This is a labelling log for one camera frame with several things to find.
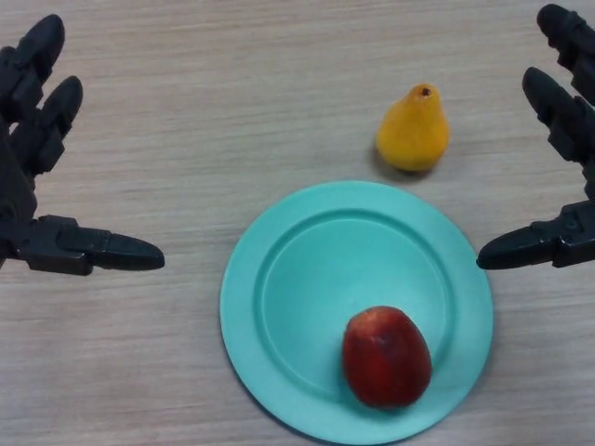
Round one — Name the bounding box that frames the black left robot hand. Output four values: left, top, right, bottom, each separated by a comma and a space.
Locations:
0, 13, 166, 277

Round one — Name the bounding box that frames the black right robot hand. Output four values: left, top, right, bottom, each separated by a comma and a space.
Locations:
477, 3, 595, 270

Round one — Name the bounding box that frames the red apple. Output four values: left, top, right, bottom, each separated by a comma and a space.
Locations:
342, 305, 432, 410

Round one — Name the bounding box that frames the green round plate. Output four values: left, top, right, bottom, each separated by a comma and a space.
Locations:
218, 180, 494, 446

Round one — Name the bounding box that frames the yellow pear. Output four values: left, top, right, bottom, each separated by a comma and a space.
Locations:
376, 84, 451, 173

